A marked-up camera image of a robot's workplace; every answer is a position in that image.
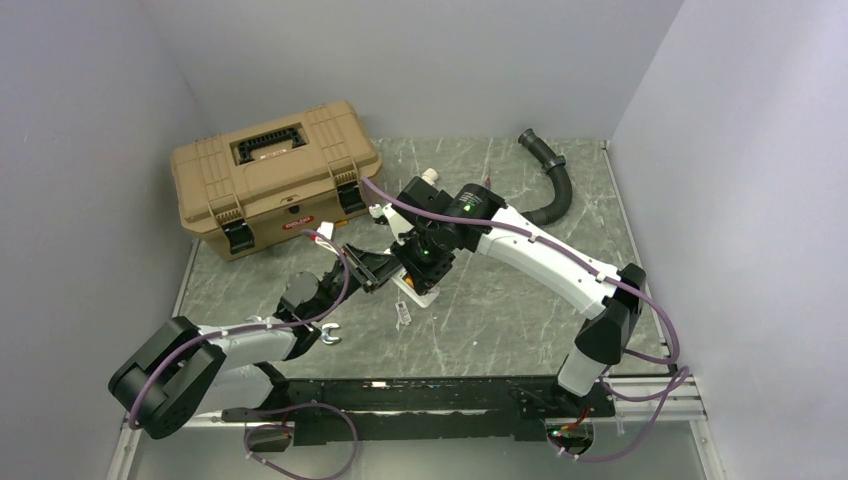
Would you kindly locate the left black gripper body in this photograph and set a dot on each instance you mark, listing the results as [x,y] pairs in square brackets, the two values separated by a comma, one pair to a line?
[334,282]

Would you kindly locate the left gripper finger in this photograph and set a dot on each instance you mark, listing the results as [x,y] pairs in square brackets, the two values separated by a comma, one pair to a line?
[381,267]
[357,258]

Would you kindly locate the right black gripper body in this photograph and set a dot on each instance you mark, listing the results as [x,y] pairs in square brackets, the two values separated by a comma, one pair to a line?
[428,257]

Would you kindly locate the white remote control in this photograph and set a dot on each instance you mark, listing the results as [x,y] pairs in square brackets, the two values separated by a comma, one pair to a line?
[424,299]

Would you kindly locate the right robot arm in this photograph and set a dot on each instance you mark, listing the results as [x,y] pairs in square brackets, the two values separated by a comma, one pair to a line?
[430,225]

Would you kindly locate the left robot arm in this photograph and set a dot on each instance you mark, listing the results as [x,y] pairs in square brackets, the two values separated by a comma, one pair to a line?
[185,369]

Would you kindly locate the silver open-end wrench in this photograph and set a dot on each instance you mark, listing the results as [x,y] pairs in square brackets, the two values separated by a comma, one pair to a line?
[328,334]

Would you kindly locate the white pipe fitting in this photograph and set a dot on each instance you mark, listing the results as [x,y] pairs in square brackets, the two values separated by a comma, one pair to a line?
[430,176]

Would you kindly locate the tan plastic toolbox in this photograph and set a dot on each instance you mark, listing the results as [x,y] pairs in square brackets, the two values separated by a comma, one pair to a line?
[245,191]

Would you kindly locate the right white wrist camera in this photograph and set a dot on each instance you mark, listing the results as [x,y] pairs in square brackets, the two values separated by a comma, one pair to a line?
[388,216]

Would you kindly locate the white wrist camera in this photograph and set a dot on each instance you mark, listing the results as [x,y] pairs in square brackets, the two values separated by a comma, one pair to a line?
[388,216]
[323,235]

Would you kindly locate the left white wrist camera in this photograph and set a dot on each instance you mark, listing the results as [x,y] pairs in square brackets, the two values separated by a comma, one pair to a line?
[323,235]

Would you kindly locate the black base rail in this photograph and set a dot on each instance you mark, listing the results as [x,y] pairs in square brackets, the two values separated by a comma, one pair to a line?
[320,411]

